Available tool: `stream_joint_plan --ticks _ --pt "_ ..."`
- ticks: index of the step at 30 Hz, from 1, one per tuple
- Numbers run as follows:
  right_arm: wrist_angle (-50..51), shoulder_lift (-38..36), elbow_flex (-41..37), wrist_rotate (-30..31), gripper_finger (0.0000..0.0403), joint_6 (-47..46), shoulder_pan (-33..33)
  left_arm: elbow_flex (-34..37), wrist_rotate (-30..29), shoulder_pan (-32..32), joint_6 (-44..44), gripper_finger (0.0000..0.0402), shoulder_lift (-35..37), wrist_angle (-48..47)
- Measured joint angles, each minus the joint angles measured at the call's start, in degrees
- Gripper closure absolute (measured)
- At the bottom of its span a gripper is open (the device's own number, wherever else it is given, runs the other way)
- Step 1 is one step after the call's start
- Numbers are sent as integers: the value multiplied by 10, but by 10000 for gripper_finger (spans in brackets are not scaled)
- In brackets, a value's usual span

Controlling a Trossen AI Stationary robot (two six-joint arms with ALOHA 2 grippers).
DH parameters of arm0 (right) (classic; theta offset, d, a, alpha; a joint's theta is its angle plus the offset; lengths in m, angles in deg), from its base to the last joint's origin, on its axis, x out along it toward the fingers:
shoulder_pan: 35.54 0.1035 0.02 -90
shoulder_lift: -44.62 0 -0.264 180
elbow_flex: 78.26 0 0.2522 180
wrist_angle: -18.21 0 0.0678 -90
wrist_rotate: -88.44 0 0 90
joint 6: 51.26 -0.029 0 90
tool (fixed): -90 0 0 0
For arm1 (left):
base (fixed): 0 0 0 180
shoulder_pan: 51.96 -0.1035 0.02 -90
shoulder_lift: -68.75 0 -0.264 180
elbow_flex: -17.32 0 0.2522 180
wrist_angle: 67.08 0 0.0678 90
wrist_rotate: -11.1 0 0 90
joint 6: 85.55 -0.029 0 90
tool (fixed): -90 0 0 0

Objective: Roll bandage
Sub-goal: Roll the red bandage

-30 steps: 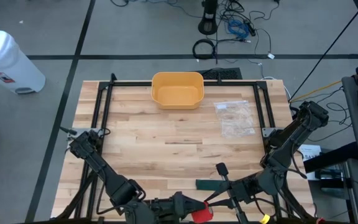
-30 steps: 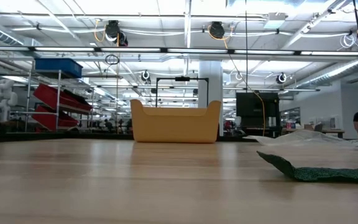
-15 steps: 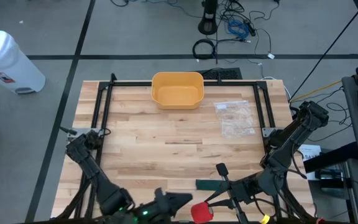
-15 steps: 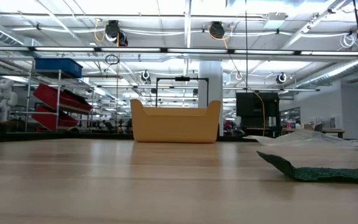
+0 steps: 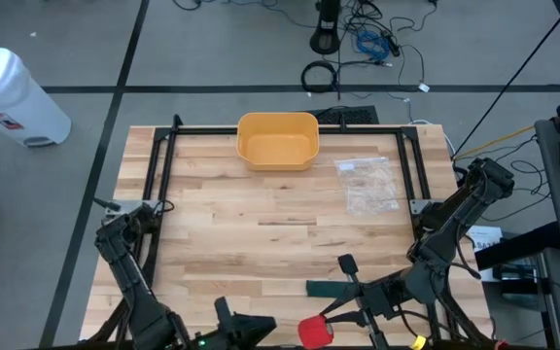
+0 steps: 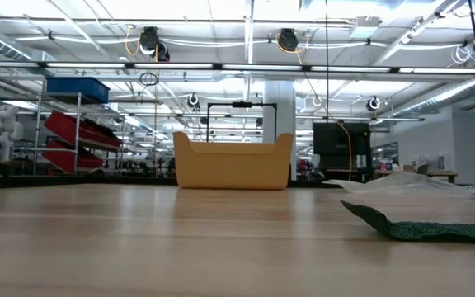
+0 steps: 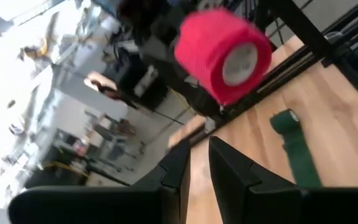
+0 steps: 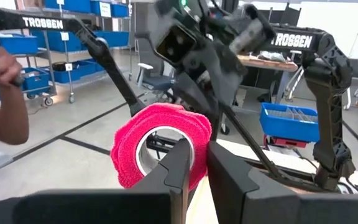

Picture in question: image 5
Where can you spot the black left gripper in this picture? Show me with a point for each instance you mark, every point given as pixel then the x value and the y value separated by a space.
pixel 224 338

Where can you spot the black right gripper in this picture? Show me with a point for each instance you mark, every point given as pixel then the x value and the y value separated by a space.
pixel 382 299

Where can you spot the dark green elastic bandage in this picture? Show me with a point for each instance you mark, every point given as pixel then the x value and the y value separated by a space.
pixel 326 289

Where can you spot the red elastic bandage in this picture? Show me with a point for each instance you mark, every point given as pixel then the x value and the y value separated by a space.
pixel 314 333

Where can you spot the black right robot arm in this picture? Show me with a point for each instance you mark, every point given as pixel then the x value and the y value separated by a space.
pixel 447 228

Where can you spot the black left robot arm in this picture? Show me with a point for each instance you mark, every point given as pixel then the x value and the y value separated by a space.
pixel 134 291

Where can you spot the yellow tape tag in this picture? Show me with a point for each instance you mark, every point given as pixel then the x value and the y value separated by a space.
pixel 419 342

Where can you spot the clear plastic zip bag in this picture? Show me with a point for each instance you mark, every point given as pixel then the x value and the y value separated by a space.
pixel 367 185

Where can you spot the white printed paper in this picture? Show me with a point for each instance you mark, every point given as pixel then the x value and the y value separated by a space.
pixel 489 240

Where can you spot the small red tag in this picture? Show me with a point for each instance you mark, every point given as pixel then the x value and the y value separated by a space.
pixel 501 344

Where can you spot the yellow plastic bin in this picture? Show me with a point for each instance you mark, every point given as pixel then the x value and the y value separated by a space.
pixel 277 150

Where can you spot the black flat bar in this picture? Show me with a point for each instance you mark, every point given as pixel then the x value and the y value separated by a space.
pixel 528 245

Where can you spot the black keyboard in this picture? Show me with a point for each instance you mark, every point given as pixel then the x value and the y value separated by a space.
pixel 348 115

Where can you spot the black stand base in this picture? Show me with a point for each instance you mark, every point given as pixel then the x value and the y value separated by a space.
pixel 325 41

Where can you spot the white plastic trash can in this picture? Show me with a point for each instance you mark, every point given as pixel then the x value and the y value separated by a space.
pixel 8 92

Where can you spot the grey metal base plate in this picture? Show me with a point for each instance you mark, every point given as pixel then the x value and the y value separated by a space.
pixel 129 208
pixel 416 206

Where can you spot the black metal table frame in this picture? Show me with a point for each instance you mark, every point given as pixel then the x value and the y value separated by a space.
pixel 197 130

